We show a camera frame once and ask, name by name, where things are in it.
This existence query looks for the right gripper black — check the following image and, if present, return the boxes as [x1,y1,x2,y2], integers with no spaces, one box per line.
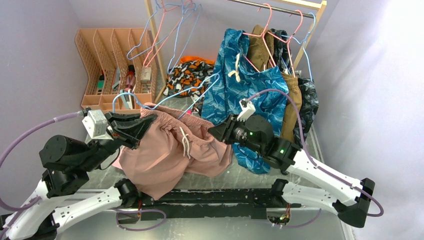
[208,113,264,155]

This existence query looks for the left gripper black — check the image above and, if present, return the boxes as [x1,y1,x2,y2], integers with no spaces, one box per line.
[79,109,159,171]

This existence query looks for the light blue wire hanger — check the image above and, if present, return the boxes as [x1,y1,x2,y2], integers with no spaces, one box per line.
[111,73,221,121]

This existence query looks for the pink shorts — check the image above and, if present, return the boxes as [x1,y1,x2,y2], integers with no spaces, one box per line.
[113,102,233,200]

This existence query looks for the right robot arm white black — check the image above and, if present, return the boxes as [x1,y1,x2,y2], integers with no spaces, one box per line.
[208,114,375,228]

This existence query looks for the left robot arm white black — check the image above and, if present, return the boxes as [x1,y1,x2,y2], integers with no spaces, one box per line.
[0,108,157,240]

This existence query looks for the blue shark print shorts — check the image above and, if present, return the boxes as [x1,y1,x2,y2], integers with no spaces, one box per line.
[200,28,290,175]

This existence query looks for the orange camouflage shorts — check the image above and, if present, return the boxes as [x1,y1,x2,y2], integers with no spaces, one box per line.
[163,56,215,114]

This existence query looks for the brown shorts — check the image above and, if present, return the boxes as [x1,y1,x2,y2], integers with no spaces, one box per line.
[247,25,303,143]

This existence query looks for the dark grey patterned shorts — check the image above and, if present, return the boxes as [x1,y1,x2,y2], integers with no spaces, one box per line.
[267,34,319,147]

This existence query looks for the pink hanger with brown shorts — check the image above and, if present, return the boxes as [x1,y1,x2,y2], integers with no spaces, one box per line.
[266,9,303,78]

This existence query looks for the blue hanger with grey shorts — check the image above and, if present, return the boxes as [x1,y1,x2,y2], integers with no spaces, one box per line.
[280,12,317,82]

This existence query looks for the pink hanger on left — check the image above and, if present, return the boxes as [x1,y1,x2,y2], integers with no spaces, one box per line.
[140,0,202,73]

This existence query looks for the pink hanger with blue shorts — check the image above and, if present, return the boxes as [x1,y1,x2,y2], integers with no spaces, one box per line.
[243,3,276,72]

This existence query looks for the peach plastic file organizer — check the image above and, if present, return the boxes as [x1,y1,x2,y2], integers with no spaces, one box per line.
[75,28,159,114]

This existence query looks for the wooden clothes rack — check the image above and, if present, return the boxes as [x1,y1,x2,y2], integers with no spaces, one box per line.
[143,0,328,105]

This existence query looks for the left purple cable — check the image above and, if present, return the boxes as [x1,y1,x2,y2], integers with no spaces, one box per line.
[0,110,88,240]

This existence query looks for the purple cable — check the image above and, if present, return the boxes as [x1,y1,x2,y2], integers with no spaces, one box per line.
[0,110,88,240]
[246,88,385,218]

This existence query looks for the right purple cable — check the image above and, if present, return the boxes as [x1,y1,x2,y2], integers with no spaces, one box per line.
[246,88,385,218]

